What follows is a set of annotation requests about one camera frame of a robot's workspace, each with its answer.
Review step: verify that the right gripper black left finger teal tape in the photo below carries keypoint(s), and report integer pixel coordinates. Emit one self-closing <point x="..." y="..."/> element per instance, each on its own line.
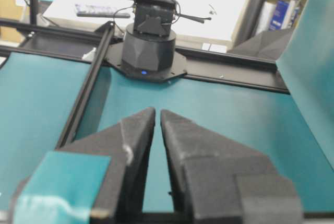
<point x="90" y="180"/>

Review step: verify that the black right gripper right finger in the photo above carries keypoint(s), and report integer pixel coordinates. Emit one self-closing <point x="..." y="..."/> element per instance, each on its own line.
<point x="218" y="180"/>

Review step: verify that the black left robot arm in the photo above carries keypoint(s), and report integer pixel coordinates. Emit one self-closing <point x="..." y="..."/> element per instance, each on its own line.
<point x="146" y="54"/>

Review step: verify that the teal backdrop sheet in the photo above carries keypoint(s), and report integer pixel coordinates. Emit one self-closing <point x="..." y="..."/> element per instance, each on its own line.
<point x="306" y="67"/>

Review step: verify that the black pen on desk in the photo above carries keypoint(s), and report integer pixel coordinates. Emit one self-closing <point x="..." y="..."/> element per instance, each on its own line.
<point x="194" y="18"/>

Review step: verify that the white keyboard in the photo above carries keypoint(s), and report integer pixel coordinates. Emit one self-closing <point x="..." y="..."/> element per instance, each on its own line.
<point x="84" y="10"/>

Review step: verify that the white desk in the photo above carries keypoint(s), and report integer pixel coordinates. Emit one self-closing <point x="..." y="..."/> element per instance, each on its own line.
<point x="159" y="19"/>

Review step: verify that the blue white box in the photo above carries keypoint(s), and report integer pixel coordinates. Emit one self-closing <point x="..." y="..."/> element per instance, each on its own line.
<point x="282" y="15"/>

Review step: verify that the black aluminium extrusion rail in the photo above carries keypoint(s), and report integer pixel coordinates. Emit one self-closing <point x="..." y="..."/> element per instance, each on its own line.
<point x="69" y="131"/>

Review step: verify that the black frame rail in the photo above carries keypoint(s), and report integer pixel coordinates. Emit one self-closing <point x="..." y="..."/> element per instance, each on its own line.
<point x="71" y="44"/>

